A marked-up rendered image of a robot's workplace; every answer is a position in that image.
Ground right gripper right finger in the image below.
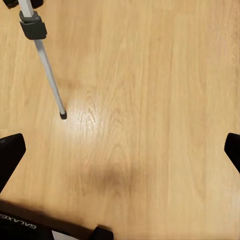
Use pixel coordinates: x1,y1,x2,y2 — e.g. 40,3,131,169
224,132,240,173

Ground camera tripod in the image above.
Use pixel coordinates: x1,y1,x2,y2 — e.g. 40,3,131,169
18,0,68,120

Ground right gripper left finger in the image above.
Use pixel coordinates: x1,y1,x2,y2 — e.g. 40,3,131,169
0,133,26,193

